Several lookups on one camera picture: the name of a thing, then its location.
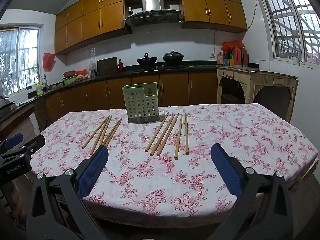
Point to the steel range hood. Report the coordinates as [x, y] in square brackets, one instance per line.
[152, 2]

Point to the steel faucet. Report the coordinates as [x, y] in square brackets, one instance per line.
[45, 81]

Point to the steel cup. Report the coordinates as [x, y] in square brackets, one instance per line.
[93, 73]

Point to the green perforated utensil holder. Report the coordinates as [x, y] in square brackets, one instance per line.
[140, 105]

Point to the black gas hob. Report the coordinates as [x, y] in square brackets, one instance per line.
[162, 66]

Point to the red bottle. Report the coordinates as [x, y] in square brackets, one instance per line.
[121, 66]

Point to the brown upper wall cabinets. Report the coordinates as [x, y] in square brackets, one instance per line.
[112, 17]

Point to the cream wooden side table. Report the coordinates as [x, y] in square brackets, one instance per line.
[250, 76]

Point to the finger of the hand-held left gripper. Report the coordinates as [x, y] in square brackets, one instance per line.
[32, 146]
[13, 140]

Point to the black kitchen countertop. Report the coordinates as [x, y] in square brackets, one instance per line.
[150, 70]

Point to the barred window with trees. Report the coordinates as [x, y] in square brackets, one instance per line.
[20, 60]

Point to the green basin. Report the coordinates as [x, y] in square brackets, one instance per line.
[69, 80]

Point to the red plastic jug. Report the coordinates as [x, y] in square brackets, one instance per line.
[244, 58]
[237, 57]

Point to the dark pot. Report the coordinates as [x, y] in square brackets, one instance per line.
[6, 103]

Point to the brown lower kitchen cabinets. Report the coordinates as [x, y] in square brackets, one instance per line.
[175, 87]

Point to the pink floral tablecloth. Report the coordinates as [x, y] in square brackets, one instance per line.
[200, 142]

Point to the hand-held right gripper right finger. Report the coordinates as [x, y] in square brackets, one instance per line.
[225, 170]

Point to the hanging red plastic bag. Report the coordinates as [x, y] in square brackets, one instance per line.
[48, 61]

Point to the yellow detergent bottle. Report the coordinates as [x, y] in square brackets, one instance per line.
[40, 89]

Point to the large barred window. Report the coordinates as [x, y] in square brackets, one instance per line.
[287, 20]

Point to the orange plastic bag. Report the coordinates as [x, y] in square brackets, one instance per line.
[81, 73]

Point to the red bowl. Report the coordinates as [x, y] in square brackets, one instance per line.
[69, 74]

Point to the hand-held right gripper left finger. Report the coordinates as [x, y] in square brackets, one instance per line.
[92, 170]

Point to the black cutting board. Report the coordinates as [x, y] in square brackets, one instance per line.
[107, 66]

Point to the black wok with lid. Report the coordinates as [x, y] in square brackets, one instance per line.
[172, 57]

